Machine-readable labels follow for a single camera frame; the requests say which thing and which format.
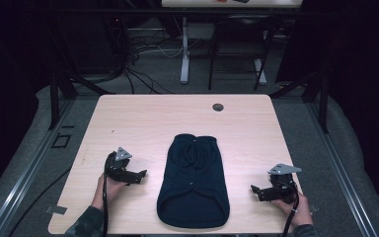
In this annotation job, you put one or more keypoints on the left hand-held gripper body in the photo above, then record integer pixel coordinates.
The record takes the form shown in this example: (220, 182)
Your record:
(116, 164)

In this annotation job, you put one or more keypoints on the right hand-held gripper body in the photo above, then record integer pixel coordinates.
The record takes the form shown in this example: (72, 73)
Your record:
(284, 187)

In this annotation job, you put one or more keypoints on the person's left hand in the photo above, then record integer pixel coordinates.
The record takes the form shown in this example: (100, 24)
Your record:
(110, 191)

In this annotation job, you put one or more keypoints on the person's right hand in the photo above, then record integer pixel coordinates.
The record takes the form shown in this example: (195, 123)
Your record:
(302, 210)

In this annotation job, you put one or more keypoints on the grey tape piece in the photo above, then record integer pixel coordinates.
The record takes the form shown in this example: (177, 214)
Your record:
(314, 208)
(56, 209)

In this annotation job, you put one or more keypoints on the dark blue garment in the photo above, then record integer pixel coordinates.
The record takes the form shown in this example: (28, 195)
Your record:
(193, 184)

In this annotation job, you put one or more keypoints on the black tape square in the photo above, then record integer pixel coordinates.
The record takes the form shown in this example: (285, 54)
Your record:
(53, 141)

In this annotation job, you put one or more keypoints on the grey table grommet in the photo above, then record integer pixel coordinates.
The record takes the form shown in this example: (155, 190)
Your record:
(217, 107)

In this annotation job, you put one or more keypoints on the white desk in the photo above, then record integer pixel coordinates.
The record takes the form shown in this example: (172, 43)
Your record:
(185, 49)

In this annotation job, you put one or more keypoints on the black chair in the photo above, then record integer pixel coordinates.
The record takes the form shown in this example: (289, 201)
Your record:
(240, 36)

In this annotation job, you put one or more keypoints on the aluminium floor rail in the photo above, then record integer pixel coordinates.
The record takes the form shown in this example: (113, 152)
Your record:
(342, 171)
(26, 171)

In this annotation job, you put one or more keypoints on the black metal frame stand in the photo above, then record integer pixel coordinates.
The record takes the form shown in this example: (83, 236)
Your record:
(54, 98)
(324, 105)

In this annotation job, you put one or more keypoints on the black horizontal frame bar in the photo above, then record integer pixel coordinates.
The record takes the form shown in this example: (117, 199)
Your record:
(144, 12)

